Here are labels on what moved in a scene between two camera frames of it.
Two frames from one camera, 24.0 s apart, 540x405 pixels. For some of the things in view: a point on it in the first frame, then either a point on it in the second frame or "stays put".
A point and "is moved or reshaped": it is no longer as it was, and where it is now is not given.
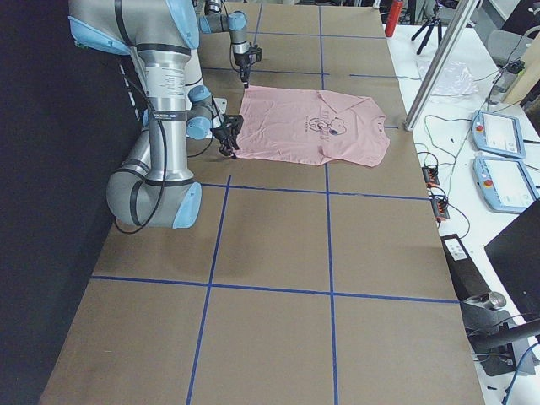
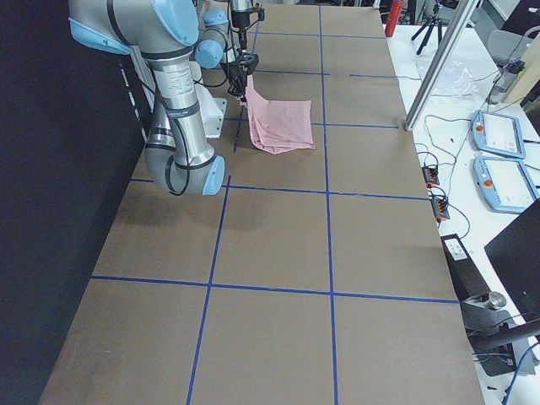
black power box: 468,281 stays put
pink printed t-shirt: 297,126 is moved or reshaped
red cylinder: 394,15 stays put
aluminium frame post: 441,66 stays put
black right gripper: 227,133 → 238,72
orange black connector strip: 431,176 stays put
